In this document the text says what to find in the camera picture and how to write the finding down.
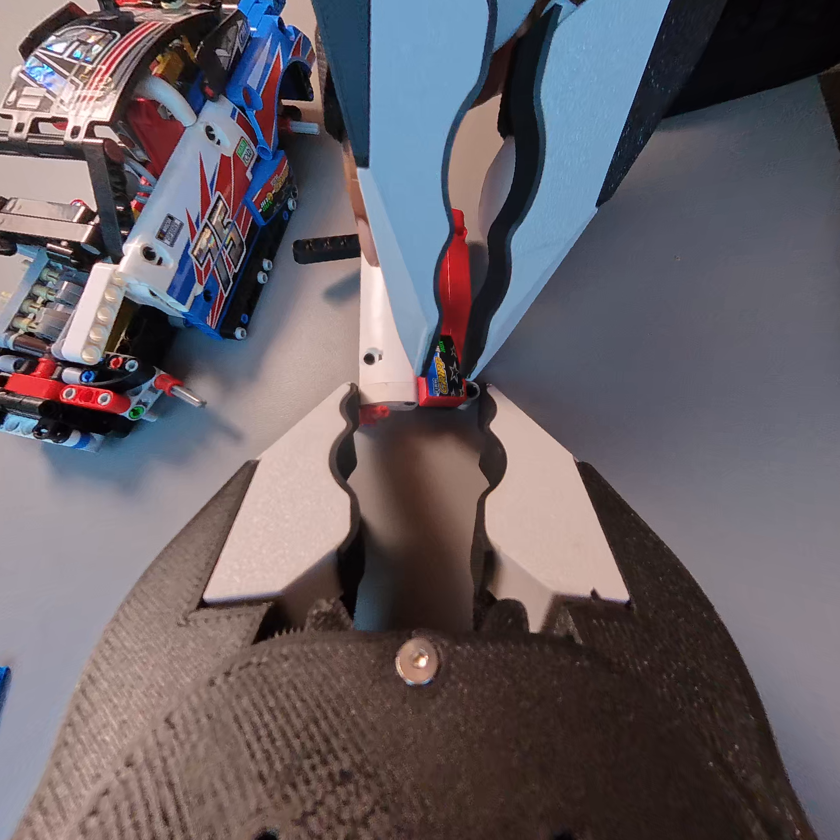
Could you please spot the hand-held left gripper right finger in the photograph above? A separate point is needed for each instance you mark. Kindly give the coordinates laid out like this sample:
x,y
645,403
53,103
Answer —
x,y
551,518

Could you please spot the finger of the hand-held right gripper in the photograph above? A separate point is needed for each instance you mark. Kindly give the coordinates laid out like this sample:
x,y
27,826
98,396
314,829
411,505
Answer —
x,y
413,164
577,131

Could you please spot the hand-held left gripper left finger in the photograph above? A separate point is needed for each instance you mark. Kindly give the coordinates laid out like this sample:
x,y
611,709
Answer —
x,y
289,499

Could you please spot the red lego slope piece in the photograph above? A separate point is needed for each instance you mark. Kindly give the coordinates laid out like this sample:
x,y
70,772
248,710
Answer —
x,y
456,289

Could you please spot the black lego beam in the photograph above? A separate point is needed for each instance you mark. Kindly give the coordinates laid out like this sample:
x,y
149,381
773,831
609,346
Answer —
x,y
325,250

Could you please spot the lego race car model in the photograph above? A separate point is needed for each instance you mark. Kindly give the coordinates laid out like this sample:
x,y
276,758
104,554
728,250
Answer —
x,y
164,197

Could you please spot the person's right hand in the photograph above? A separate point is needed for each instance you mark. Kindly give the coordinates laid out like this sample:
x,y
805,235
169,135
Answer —
x,y
359,216

